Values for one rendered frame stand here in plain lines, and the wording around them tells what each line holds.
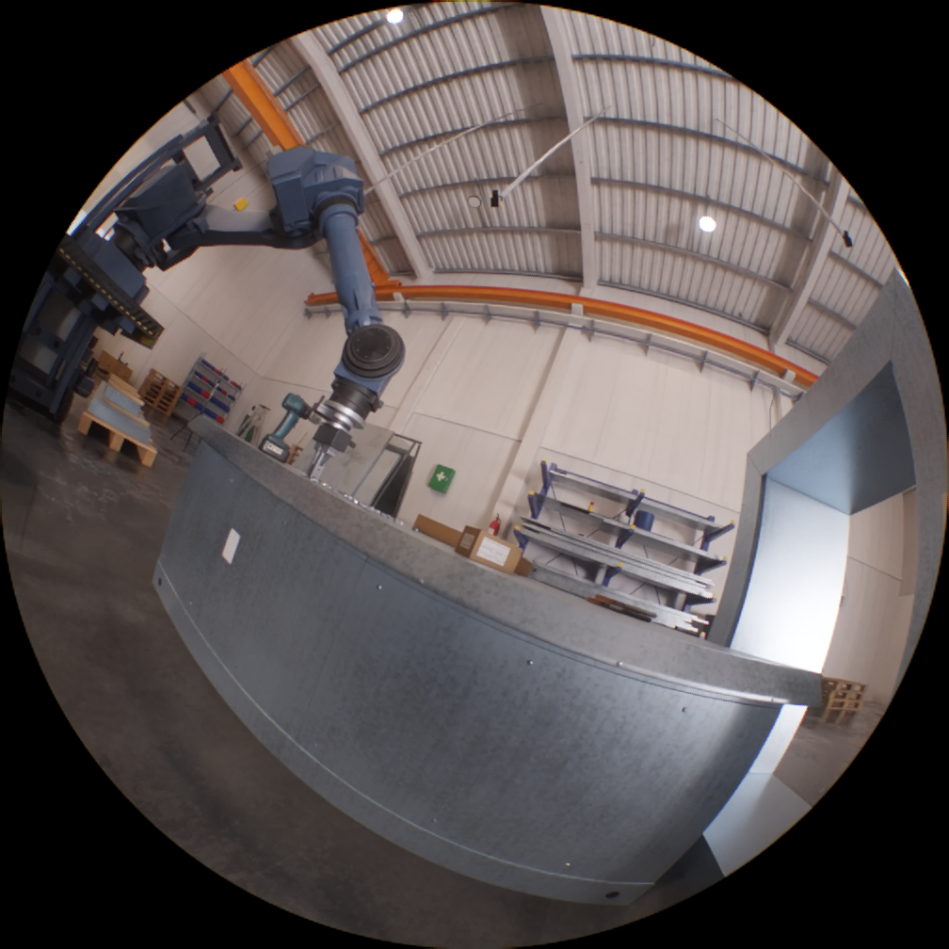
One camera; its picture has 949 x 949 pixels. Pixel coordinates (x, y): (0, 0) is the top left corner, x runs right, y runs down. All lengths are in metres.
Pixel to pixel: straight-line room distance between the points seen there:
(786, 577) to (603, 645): 1.22
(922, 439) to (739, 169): 7.06
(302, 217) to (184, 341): 10.29
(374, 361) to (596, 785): 1.02
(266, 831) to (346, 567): 0.59
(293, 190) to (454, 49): 7.15
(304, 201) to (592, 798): 1.96
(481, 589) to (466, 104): 8.32
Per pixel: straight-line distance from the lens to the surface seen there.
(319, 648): 0.66
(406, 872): 0.80
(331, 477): 4.05
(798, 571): 1.62
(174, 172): 2.16
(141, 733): 0.85
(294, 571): 0.70
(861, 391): 1.14
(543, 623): 0.44
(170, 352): 11.62
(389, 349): 0.86
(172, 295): 11.72
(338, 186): 1.55
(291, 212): 1.58
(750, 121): 7.68
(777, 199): 8.02
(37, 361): 3.12
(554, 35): 7.05
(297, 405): 1.18
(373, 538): 0.52
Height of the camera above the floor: 0.67
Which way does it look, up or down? 13 degrees up
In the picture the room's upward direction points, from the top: 24 degrees clockwise
